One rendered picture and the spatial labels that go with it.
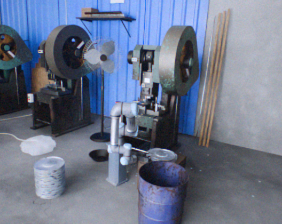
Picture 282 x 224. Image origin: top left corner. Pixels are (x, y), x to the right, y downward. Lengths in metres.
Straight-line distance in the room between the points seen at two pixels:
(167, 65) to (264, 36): 1.81
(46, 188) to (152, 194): 1.10
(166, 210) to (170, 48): 1.55
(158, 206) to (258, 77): 2.62
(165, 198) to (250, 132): 2.46
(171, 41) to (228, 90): 1.70
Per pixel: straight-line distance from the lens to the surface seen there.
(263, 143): 4.12
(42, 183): 2.52
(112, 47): 3.53
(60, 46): 3.63
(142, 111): 3.00
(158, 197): 1.91
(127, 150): 2.20
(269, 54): 3.89
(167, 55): 2.53
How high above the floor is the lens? 1.49
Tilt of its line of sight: 15 degrees down
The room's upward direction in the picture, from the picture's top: 3 degrees clockwise
